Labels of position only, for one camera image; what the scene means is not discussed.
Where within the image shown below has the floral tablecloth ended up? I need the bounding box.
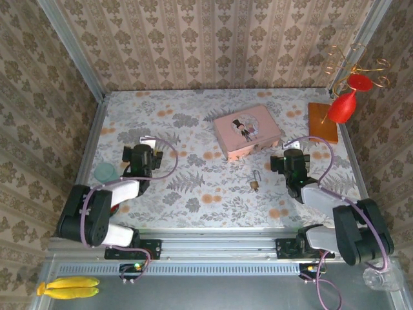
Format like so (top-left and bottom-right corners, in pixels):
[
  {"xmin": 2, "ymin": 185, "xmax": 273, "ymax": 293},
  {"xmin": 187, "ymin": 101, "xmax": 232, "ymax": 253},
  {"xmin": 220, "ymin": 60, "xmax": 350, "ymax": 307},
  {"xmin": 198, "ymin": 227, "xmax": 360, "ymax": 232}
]
[{"xmin": 77, "ymin": 88, "xmax": 370, "ymax": 231}]

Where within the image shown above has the pink tin box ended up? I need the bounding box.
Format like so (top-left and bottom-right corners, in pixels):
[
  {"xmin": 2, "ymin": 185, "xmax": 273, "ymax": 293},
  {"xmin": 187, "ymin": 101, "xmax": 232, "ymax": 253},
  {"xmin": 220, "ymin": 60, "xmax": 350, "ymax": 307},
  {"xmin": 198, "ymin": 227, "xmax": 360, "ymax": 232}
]
[{"xmin": 212, "ymin": 104, "xmax": 282, "ymax": 163}]

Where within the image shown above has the aluminium frame rail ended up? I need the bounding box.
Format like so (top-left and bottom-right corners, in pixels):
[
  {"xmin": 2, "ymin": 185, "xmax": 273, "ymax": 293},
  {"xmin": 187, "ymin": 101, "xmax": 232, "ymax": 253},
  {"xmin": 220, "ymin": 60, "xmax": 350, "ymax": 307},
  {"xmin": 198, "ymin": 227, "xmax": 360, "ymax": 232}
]
[{"xmin": 47, "ymin": 227, "xmax": 396, "ymax": 260}]

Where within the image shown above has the gold wire glass stand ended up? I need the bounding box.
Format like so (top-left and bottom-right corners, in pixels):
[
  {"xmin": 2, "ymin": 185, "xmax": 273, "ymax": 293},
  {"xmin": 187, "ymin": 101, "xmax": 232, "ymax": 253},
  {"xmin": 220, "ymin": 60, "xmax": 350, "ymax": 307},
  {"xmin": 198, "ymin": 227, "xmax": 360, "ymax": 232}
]
[{"xmin": 323, "ymin": 43, "xmax": 392, "ymax": 125}]

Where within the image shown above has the teal plastic cup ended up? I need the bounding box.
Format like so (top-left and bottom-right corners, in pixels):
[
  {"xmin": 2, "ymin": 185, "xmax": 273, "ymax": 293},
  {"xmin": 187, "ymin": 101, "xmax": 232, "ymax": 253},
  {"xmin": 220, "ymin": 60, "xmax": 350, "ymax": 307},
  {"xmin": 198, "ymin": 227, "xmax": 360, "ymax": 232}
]
[{"xmin": 94, "ymin": 161, "xmax": 120, "ymax": 183}]

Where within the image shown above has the aluminium frame post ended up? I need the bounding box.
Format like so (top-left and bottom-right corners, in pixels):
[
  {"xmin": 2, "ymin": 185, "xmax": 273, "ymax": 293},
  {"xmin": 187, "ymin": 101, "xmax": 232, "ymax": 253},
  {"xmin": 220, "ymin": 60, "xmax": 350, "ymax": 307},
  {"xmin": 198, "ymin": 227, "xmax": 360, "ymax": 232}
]
[
  {"xmin": 36, "ymin": 0, "xmax": 106, "ymax": 101},
  {"xmin": 328, "ymin": 0, "xmax": 393, "ymax": 95}
]

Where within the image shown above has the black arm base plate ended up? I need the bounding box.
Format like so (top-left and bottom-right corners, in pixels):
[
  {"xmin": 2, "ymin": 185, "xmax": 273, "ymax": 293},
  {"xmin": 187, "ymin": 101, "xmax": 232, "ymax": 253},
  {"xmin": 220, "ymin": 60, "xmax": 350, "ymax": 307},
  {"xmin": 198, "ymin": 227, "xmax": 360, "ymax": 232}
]
[
  {"xmin": 103, "ymin": 238, "xmax": 163, "ymax": 261},
  {"xmin": 275, "ymin": 238, "xmax": 336, "ymax": 260}
]

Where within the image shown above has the clear plastic glass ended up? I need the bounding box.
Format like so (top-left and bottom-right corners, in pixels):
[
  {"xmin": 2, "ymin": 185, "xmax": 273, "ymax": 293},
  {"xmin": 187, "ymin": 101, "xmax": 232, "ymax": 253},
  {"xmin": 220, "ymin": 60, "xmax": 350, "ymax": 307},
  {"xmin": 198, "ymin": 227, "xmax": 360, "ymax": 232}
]
[{"xmin": 361, "ymin": 265, "xmax": 405, "ymax": 293}]

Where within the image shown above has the red wine glass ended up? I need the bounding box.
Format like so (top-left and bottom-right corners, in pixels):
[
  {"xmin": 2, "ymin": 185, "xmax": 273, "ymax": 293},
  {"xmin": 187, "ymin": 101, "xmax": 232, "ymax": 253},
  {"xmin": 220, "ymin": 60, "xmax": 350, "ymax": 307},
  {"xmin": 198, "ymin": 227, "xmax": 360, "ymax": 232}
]
[{"xmin": 327, "ymin": 74, "xmax": 372, "ymax": 125}]

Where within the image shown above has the small black controller board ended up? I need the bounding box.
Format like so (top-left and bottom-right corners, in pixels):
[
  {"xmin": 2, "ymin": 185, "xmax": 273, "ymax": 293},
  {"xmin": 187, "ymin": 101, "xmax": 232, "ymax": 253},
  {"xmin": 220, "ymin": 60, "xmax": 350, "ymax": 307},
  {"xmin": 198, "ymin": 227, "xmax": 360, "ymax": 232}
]
[
  {"xmin": 119, "ymin": 262, "xmax": 150, "ymax": 280},
  {"xmin": 297, "ymin": 262, "xmax": 327, "ymax": 280}
]

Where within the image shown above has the yellow toy banana bunch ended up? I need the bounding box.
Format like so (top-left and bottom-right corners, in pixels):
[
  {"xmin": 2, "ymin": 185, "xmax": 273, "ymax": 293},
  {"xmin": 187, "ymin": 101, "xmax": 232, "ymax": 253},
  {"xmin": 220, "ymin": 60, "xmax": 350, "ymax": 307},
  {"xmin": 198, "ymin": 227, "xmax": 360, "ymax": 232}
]
[{"xmin": 36, "ymin": 276, "xmax": 101, "ymax": 300}]

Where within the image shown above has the wooden base board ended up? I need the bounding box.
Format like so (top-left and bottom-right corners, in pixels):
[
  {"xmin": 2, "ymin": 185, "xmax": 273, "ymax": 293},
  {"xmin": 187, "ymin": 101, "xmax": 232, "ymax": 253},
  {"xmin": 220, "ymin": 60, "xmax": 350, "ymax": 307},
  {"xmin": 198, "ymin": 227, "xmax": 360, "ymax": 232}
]
[{"xmin": 307, "ymin": 101, "xmax": 339, "ymax": 145}]

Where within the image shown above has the brass padlock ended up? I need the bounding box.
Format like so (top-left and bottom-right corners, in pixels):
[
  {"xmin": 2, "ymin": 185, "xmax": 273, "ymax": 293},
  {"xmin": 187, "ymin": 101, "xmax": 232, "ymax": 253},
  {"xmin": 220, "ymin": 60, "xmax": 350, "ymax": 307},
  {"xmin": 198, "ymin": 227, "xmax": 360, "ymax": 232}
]
[{"xmin": 249, "ymin": 170, "xmax": 263, "ymax": 191}]

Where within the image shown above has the slotted grey cable duct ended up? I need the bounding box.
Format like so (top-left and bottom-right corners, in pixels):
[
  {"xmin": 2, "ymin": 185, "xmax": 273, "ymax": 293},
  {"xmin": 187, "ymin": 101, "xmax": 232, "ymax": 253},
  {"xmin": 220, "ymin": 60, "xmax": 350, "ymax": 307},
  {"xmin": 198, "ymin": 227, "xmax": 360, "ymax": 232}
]
[{"xmin": 55, "ymin": 262, "xmax": 303, "ymax": 276}]

